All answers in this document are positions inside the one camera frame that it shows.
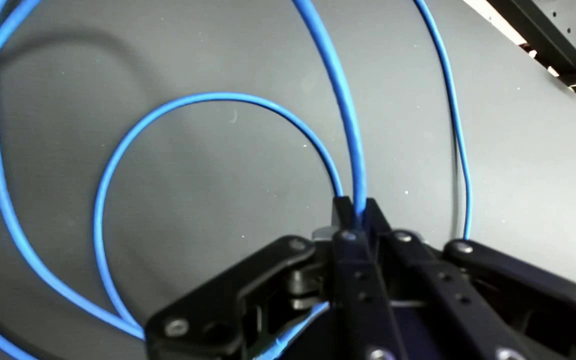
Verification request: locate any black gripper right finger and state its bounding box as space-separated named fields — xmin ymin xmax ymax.
xmin=367 ymin=199 xmax=576 ymax=360

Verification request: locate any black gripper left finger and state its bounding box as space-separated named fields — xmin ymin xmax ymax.
xmin=145 ymin=196 xmax=397 ymax=360

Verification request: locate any blue ethernet cable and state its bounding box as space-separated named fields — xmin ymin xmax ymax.
xmin=0 ymin=0 xmax=476 ymax=360

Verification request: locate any black perforated rack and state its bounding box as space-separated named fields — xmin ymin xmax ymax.
xmin=486 ymin=0 xmax=576 ymax=92

